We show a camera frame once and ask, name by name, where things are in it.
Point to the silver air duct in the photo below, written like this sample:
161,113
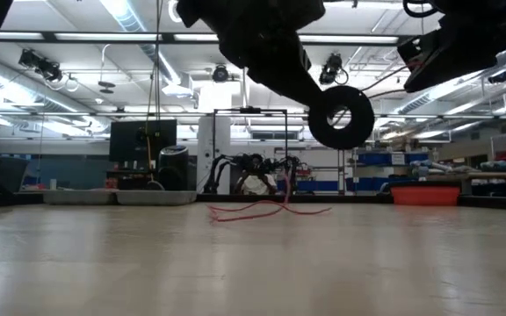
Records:
455,88

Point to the grey open tool case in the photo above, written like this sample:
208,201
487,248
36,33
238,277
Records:
147,197

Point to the wooden workbench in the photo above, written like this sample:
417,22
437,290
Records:
499,175

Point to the black metal frame stand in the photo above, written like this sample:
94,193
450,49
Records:
249,110

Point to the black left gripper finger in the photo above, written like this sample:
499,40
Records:
292,88

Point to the blue storage bins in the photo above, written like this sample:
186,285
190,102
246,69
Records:
393,159

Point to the black ceiling camera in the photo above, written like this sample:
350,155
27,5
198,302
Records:
40,66
330,70

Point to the red plastic bin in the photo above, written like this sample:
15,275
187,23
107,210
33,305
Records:
424,196

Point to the black monitor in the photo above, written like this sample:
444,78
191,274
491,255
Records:
143,140

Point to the black overhead camera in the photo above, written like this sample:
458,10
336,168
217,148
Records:
220,73

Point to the black tower fan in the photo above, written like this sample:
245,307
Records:
173,171

